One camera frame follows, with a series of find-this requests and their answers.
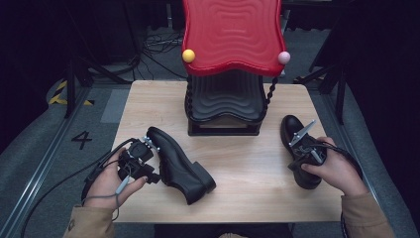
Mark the grey cord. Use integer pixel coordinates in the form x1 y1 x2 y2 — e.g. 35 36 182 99
81 175 132 222

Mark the tangle of black floor cables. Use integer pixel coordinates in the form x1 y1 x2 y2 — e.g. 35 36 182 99
131 28 188 81

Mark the person's left hand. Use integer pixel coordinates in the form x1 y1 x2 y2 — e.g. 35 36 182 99
82 148 150 209

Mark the black leather shoe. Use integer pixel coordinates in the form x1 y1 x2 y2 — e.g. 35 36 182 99
146 126 217 206
279 114 323 190

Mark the metal floor rail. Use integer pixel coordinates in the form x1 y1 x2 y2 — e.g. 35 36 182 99
315 86 380 204
0 86 92 238

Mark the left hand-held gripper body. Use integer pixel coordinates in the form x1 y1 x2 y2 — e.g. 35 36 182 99
117 136 161 182

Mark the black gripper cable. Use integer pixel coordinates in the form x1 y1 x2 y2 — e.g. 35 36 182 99
306 141 365 181
20 137 139 238

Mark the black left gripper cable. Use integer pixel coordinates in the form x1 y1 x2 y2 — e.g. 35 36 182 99
20 137 139 238

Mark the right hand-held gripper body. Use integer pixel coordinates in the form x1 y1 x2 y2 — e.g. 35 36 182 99
288 119 329 167

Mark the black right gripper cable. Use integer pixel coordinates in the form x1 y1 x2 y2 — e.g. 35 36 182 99
306 141 365 181

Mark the yellow and black floor tape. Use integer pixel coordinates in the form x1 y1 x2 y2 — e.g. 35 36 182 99
48 79 95 107

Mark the red and black shoe rack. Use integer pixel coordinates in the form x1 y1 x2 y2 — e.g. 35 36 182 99
180 0 292 137

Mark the person's right hand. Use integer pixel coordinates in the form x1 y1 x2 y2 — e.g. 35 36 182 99
300 136 369 198

